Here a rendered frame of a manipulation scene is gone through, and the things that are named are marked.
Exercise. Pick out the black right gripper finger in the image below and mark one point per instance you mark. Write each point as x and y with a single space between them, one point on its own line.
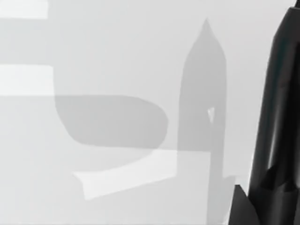
240 211

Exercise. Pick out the large glossy black shape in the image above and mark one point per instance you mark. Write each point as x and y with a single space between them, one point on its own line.
279 117

